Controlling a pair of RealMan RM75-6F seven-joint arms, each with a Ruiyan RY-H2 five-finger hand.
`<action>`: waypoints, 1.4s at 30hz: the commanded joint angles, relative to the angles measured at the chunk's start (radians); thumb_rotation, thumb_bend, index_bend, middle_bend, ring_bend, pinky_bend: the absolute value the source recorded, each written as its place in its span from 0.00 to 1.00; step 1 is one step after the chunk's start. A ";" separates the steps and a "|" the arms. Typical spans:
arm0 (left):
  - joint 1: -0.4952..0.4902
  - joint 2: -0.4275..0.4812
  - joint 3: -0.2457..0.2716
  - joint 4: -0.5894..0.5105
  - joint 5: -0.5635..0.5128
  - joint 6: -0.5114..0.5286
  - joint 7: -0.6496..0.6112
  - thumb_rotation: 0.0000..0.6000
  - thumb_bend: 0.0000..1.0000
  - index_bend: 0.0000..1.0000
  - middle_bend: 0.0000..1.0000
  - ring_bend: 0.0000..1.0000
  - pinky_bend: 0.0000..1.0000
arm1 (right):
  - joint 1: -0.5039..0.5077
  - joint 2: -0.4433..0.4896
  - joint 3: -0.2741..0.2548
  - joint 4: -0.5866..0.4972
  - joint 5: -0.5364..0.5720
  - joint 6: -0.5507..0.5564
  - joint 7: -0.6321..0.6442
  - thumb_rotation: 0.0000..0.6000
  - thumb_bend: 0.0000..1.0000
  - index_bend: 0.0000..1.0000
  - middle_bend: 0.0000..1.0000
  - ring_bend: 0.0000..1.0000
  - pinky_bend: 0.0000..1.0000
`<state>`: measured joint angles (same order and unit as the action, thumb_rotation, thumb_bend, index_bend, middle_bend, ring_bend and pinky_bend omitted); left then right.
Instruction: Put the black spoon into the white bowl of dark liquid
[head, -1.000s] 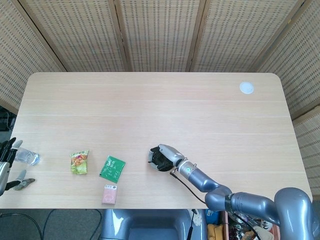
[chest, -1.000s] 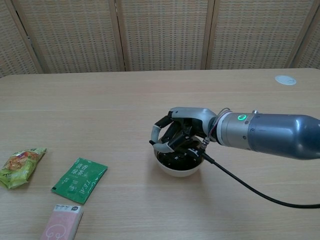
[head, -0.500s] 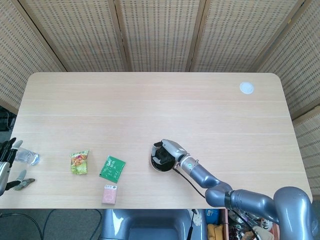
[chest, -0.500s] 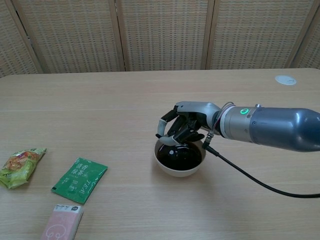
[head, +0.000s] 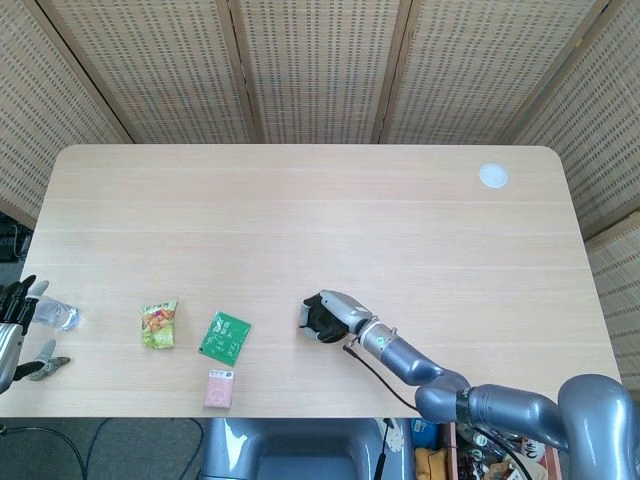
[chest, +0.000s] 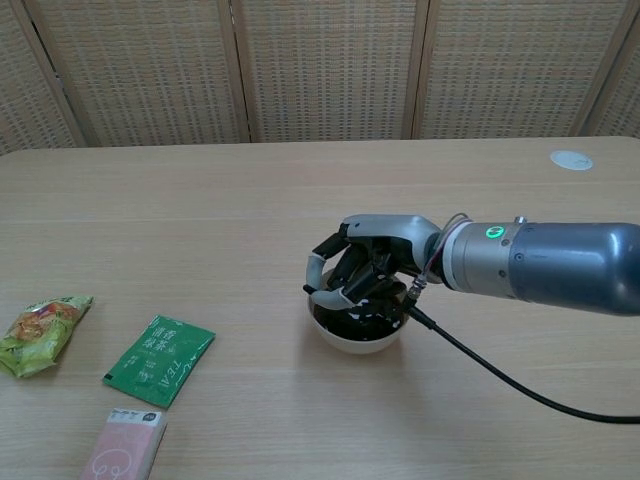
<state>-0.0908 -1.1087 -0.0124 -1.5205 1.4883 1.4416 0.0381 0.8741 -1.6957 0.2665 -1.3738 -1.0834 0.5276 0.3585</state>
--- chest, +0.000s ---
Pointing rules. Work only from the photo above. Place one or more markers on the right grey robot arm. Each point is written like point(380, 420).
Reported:
point(550, 260)

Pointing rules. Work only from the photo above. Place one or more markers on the pink tissue pack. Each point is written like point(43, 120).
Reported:
point(125, 445)

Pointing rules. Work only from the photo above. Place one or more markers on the white round bowl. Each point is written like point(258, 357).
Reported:
point(360, 345)

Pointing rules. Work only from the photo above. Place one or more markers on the woven bamboo screen panel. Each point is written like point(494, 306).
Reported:
point(25, 100)
point(515, 70)
point(150, 75)
point(625, 110)
point(330, 70)

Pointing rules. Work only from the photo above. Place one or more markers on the green snack bag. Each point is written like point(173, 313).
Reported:
point(40, 335)

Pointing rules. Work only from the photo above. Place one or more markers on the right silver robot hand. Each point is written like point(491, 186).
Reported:
point(395, 230)

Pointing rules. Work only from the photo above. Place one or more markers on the white round grommet cap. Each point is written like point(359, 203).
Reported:
point(570, 160)

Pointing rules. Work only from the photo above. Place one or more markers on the green tea sachet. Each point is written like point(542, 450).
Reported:
point(160, 360)

